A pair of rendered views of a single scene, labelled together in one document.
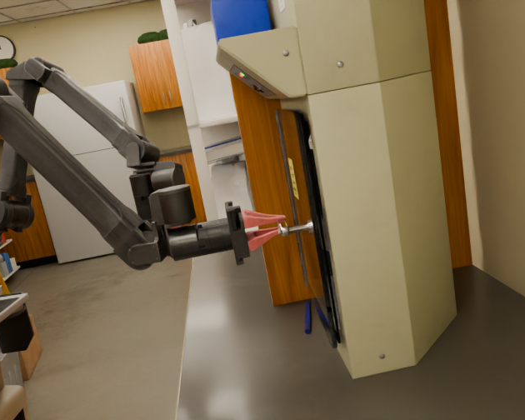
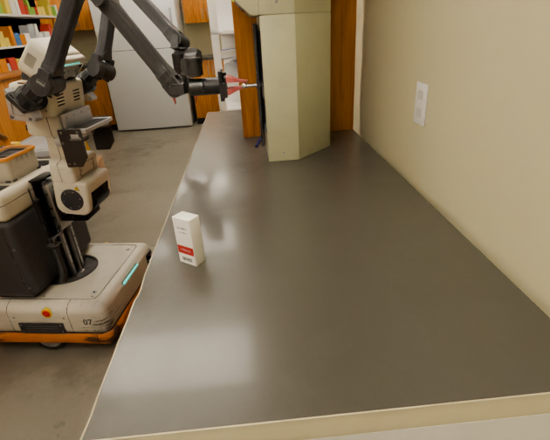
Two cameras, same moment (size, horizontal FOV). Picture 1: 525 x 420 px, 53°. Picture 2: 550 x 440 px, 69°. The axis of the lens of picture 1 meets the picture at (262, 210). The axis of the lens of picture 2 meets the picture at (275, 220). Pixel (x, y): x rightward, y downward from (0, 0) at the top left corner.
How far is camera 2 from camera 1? 60 cm
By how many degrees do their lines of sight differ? 14
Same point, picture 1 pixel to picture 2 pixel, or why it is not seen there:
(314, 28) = not seen: outside the picture
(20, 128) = (118, 15)
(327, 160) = (266, 50)
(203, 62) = not seen: outside the picture
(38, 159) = (127, 32)
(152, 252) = (180, 89)
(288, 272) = (253, 120)
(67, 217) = (125, 98)
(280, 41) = not seen: outside the picture
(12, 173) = (105, 45)
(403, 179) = (303, 66)
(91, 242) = (141, 118)
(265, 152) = (246, 48)
